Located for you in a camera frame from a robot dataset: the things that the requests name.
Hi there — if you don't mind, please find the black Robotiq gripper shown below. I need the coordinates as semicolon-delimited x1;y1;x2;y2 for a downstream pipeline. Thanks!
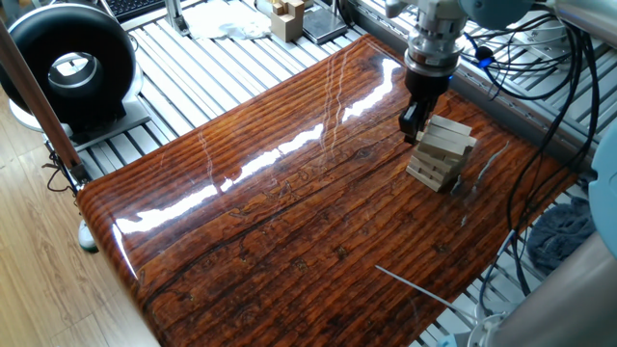
397;68;451;146

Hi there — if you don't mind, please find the wooden Jenga block tower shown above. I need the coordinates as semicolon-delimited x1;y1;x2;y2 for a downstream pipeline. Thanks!
405;114;478;194

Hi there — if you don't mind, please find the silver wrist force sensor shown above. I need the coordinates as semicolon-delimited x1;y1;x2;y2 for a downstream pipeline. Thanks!
403;23;468;79

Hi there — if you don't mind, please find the dark grey flat scale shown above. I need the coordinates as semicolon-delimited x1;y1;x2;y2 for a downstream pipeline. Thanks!
302;5;349;46

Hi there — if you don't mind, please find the wooden block puzzle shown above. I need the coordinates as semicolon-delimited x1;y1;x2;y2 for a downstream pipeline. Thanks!
269;0;307;43

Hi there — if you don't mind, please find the glossy wood grain table cover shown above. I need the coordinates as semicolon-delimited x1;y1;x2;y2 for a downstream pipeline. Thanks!
75;32;579;347

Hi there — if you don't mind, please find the grey blue towel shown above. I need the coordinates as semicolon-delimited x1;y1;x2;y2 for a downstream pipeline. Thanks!
524;195;598;276

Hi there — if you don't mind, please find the white cloth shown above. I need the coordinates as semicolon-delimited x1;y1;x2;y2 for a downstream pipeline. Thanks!
181;0;273;41

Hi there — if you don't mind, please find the black keyboard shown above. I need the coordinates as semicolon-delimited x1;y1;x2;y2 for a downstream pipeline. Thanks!
104;0;168;23

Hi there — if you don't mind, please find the white rounded foot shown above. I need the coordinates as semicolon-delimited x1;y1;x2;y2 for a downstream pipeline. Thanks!
76;219;100;254

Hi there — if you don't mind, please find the blue black cable plug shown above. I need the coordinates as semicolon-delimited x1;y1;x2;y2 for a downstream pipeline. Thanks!
474;45;496;70

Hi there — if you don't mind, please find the grey aluminium edge rail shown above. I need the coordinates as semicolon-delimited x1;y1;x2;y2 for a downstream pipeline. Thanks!
351;0;617;168

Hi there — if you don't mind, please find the thin white cable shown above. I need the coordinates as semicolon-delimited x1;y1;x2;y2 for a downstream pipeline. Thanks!
374;263;483;323

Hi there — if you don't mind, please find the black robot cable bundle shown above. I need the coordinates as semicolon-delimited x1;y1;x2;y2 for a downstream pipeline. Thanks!
465;23;602;314

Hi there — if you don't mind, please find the short aluminium post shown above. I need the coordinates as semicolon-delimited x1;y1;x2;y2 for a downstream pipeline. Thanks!
163;0;191;38

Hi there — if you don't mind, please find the brown post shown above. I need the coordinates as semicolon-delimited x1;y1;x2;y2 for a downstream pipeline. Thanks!
0;18;93;187

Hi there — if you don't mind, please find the black ring fan white base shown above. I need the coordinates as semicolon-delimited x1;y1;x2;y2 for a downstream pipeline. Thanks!
0;2;151;154

